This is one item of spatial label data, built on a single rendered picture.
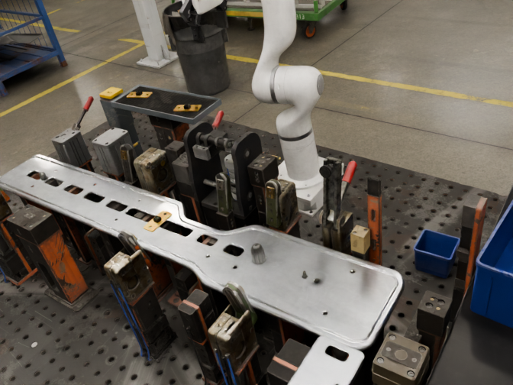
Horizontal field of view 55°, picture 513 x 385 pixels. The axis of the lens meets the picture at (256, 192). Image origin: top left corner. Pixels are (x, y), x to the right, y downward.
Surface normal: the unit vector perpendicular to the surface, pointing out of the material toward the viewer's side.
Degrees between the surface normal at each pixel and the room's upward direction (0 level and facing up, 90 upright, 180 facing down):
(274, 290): 0
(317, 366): 0
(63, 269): 90
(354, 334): 0
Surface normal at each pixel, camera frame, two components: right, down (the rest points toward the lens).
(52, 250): 0.82, 0.24
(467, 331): -0.15, -0.79
